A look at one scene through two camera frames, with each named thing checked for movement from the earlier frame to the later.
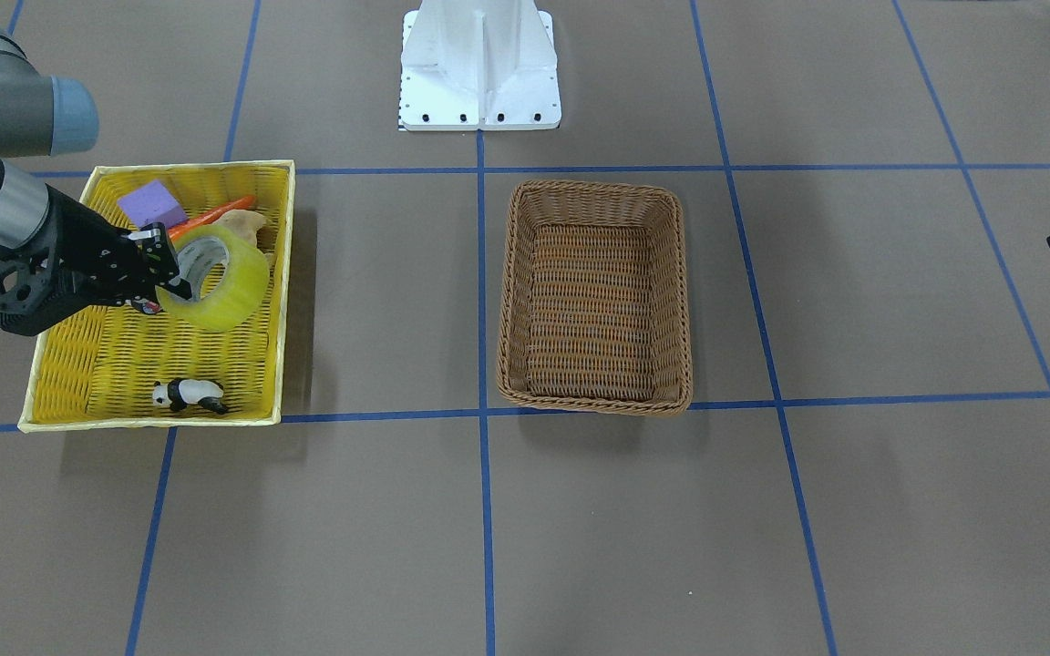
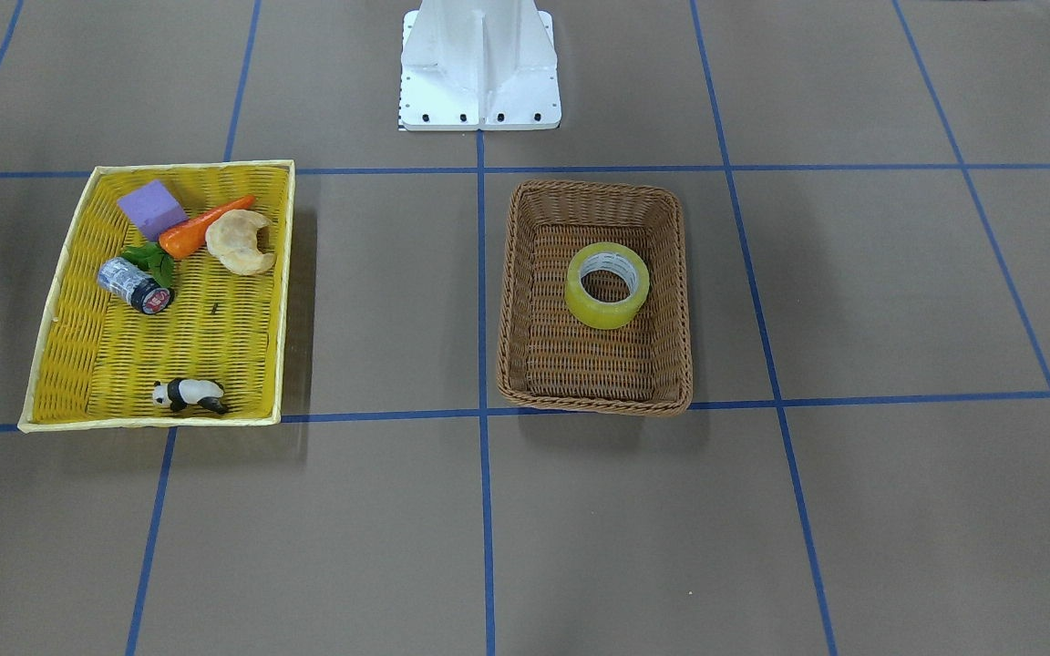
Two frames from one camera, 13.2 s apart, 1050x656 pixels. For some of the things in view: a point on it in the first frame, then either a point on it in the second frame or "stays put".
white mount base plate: (478, 65) stays put
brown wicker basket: (593, 312) stays put
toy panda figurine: (181, 392) stays put
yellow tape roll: (246, 283) -> (606, 256)
